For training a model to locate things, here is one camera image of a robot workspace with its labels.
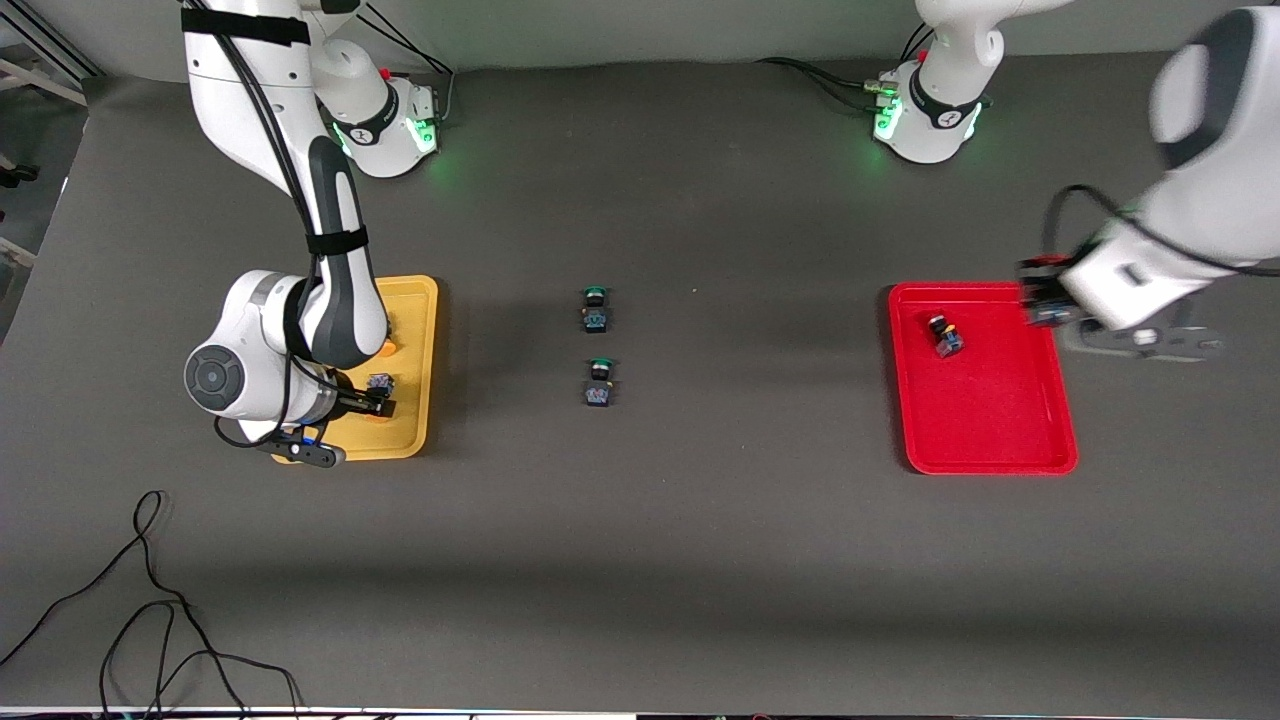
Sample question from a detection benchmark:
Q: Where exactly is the yellow plastic tray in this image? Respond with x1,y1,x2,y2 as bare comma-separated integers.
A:
272,275,440,462

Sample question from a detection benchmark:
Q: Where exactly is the red plastic tray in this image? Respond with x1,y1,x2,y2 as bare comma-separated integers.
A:
888,281,1080,476

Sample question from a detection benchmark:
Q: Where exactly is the dark grey table mat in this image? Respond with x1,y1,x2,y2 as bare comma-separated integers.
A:
0,35,1280,713

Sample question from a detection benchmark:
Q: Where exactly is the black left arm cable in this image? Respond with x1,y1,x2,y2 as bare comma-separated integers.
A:
1043,184,1280,279

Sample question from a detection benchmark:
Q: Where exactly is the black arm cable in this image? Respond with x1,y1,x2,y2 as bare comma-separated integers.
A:
1043,184,1280,279
185,0,331,449

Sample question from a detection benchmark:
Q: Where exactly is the black velcro strap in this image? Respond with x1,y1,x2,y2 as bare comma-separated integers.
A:
304,227,370,257
181,8,312,47

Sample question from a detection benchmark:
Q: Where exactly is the thin black loose cable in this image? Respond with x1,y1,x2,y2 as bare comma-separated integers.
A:
0,489,249,720
98,600,303,720

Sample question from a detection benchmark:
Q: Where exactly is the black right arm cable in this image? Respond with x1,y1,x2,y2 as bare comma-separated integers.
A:
185,0,331,449

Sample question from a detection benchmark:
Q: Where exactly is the black left base cable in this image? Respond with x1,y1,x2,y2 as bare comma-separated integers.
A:
755,55,896,116

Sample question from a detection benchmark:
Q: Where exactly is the black base cable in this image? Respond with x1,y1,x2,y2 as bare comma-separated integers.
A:
755,55,896,116
358,10,457,126

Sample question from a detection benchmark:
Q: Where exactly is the black right base cable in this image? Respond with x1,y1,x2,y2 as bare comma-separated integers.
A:
358,10,457,126

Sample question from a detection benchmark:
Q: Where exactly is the aluminium frame profile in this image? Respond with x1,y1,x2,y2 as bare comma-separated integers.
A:
0,0,106,109

